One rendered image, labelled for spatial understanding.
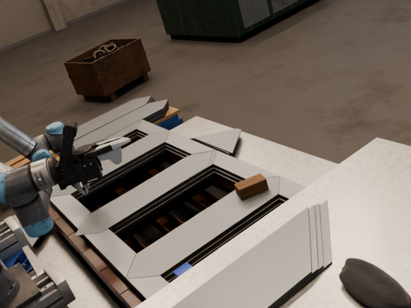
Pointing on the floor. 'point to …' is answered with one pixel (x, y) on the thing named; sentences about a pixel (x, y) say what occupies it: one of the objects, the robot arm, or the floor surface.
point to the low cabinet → (224, 18)
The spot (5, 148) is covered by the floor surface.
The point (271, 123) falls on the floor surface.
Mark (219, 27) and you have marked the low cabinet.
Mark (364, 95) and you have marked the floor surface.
